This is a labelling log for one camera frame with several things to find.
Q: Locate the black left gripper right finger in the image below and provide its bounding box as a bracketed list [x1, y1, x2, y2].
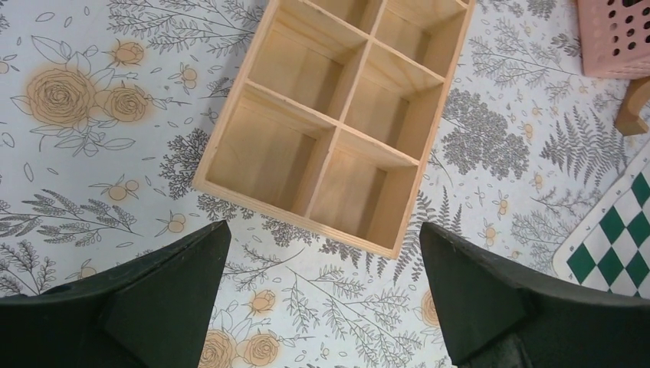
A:
[419, 222, 649, 367]

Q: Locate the pink plastic basket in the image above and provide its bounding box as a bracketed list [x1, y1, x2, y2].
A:
[577, 0, 649, 80]

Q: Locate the floral table cloth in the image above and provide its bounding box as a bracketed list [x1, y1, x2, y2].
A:
[1, 1, 649, 367]

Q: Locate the curved wooden block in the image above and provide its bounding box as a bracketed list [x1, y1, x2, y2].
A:
[615, 77, 649, 136]

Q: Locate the wooden compartment tray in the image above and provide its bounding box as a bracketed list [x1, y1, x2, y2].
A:
[193, 0, 474, 259]

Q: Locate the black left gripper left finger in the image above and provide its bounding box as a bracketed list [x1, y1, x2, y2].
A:
[1, 221, 231, 367]

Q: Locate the green white chessboard mat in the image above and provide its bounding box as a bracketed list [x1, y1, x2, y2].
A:
[552, 144, 649, 299]

